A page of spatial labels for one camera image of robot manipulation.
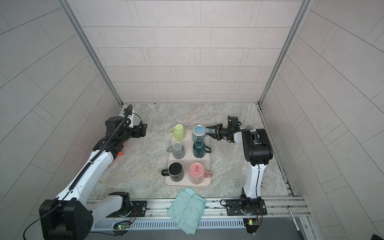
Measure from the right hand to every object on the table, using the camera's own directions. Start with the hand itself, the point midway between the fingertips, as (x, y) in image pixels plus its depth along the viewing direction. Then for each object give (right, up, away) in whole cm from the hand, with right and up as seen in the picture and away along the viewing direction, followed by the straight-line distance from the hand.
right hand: (207, 129), depth 93 cm
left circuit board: (-40, -41, -29) cm, 64 cm away
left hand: (-36, +5, -13) cm, 39 cm away
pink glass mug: (-6, -20, -21) cm, 30 cm away
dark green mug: (-5, -10, -11) cm, 16 cm away
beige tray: (-12, -19, -7) cm, 23 cm away
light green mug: (-18, -2, -3) cm, 18 cm away
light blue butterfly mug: (-6, -1, -6) cm, 8 cm away
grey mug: (-17, -11, -11) cm, 23 cm away
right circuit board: (+19, -41, -25) cm, 52 cm away
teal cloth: (-11, -36, -23) cm, 44 cm away
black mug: (-18, -19, -19) cm, 32 cm away
